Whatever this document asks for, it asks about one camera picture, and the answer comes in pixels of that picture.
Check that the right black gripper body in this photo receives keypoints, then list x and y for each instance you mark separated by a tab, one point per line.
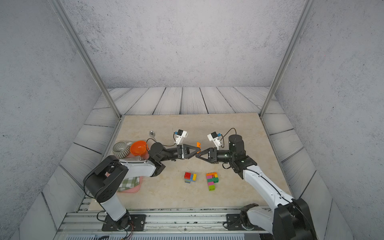
215	157

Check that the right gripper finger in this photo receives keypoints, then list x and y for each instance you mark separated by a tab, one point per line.
202	158
204	152

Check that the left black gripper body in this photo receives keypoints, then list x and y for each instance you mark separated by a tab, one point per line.
178	153

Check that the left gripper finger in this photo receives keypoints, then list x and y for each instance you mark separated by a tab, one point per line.
189	155
189	148

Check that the long blue lego brick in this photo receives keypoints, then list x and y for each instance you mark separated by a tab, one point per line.
190	180

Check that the dark green lego brick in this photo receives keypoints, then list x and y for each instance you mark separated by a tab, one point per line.
213	180

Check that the red lego brick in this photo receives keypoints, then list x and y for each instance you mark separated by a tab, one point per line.
187	176

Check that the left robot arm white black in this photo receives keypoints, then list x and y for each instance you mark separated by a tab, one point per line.
105	179

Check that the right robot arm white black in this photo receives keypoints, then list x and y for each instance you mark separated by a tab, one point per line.
286	219

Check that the metal spoon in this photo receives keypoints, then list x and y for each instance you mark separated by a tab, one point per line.
152	134

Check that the pink tray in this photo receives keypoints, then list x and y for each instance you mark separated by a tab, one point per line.
134	158

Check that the orange plastic bowl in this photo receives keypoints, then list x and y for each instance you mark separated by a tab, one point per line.
139	148

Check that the grey ribbed cup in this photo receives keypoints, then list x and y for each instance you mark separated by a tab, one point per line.
121	150

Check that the green checkered cloth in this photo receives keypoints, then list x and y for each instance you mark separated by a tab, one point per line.
130	185

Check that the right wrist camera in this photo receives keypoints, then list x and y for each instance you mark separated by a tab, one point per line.
215	138

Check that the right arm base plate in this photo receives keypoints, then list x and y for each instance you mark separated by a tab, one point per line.
239	222

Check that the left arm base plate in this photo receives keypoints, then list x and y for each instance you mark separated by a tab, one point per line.
135	223

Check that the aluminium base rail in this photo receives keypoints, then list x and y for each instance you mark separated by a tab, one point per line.
161	224

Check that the right frame post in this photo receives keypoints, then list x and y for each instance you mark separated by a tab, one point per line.
288	54

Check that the frame post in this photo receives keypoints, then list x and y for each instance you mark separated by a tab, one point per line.
288	54
70	30

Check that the left frame post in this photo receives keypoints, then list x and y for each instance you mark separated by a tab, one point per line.
70	30

